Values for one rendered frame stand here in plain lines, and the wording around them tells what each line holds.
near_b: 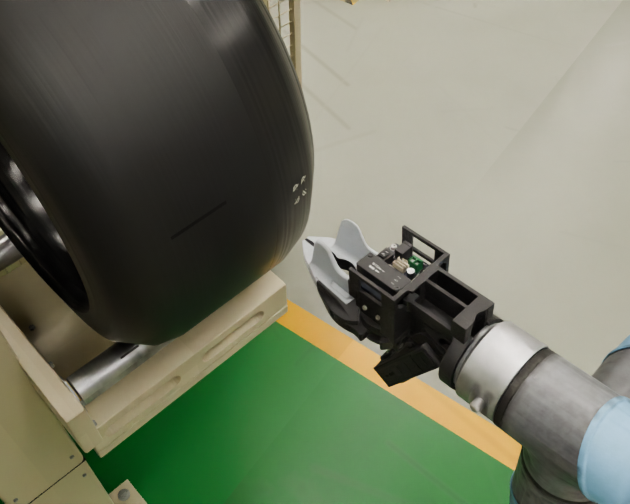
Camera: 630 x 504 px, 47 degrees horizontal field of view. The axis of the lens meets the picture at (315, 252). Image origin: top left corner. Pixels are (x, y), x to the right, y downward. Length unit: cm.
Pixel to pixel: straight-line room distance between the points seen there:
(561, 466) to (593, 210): 198
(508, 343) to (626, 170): 213
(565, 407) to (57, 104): 47
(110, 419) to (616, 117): 225
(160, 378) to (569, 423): 64
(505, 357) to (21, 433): 75
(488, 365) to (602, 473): 11
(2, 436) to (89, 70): 61
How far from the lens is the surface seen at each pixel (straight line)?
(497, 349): 58
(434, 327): 60
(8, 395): 105
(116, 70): 67
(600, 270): 236
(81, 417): 96
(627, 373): 72
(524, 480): 65
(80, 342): 118
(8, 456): 116
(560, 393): 57
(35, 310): 124
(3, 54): 68
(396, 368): 68
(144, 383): 105
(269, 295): 110
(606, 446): 56
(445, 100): 277
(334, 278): 67
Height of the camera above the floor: 177
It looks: 52 degrees down
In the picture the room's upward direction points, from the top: straight up
